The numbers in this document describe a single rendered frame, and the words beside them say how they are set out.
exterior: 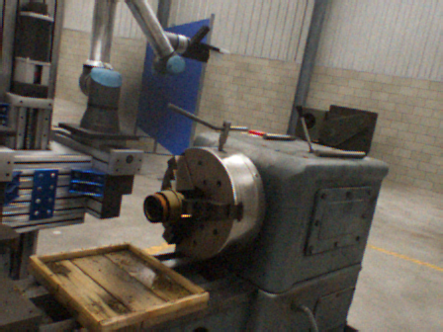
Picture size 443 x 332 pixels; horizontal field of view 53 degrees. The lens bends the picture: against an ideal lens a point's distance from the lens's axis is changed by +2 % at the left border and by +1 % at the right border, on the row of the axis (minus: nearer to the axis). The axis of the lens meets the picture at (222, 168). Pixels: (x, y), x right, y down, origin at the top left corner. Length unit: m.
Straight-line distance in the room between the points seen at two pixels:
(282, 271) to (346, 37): 10.63
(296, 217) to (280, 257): 0.12
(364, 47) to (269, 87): 2.58
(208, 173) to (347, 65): 10.52
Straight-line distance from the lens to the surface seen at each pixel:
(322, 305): 1.60
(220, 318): 1.27
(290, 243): 1.27
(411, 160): 11.17
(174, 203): 1.14
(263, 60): 12.35
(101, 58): 1.89
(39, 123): 1.74
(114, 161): 1.64
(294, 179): 1.21
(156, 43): 1.84
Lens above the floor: 1.40
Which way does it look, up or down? 10 degrees down
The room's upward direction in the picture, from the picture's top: 11 degrees clockwise
